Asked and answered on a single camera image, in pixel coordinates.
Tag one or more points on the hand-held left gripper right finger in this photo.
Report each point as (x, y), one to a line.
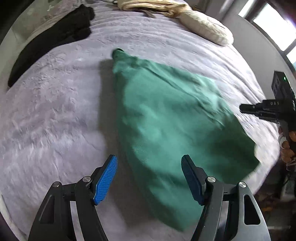
(193, 180)

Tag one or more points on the cream fluffy pillow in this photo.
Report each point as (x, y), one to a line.
(208, 27)

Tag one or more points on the person's right hand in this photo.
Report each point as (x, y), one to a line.
(288, 150)

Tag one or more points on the green button-up shirt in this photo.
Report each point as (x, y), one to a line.
(166, 129)

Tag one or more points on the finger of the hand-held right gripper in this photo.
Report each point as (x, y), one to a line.
(247, 108)

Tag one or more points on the grey fluffy bed blanket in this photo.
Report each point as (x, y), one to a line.
(60, 120)

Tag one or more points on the window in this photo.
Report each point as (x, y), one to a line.
(268, 25)

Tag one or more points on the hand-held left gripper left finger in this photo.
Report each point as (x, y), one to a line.
(105, 180)

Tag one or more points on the beige bundled cloth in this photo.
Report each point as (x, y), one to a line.
(150, 5)

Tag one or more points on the black garment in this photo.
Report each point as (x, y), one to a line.
(48, 37)

